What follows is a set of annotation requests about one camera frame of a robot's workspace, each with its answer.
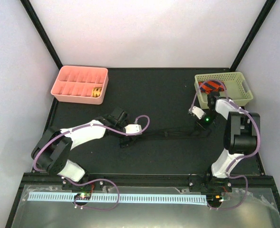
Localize yellow black rolled tie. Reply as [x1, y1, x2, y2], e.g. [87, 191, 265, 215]
[91, 87, 102, 98]

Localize left black frame post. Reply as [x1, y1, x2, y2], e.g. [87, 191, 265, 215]
[20, 0, 63, 69]

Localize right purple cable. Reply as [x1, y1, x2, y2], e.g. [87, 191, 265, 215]
[191, 79, 261, 211]

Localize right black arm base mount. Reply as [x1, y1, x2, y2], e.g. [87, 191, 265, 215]
[188, 175, 232, 193]

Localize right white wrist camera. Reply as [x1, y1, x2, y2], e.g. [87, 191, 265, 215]
[188, 106, 205, 120]

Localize light blue slotted cable duct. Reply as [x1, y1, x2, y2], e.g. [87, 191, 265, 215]
[27, 192, 207, 206]

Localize clear acrylic sheet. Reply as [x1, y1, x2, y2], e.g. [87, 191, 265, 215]
[7, 185, 280, 228]

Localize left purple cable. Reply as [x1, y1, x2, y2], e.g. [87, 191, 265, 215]
[32, 115, 151, 211]

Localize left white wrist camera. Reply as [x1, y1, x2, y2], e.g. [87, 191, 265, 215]
[125, 123, 142, 136]

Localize purple cable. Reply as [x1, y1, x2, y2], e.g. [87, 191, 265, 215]
[191, 79, 261, 211]
[32, 115, 151, 211]

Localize right black frame post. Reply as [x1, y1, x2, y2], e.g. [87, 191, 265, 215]
[230, 0, 276, 72]

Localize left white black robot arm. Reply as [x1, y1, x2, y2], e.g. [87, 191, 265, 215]
[31, 108, 143, 190]

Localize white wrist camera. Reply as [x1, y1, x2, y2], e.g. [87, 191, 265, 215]
[188, 106, 205, 120]
[125, 123, 142, 136]

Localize green perforated plastic basket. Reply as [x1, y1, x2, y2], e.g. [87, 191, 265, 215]
[194, 72, 253, 106]

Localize pink compartment organizer box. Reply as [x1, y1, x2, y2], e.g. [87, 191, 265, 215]
[51, 66, 108, 105]

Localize black frame post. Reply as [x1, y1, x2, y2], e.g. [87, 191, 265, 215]
[20, 0, 63, 69]
[230, 0, 276, 72]

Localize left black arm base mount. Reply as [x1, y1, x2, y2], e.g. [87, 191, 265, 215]
[61, 174, 105, 192]

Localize orange navy striped tie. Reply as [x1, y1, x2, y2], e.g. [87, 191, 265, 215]
[198, 80, 226, 94]

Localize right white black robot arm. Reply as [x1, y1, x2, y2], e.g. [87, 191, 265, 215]
[188, 92, 261, 191]

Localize black necktie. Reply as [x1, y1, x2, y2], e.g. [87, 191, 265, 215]
[132, 127, 212, 143]

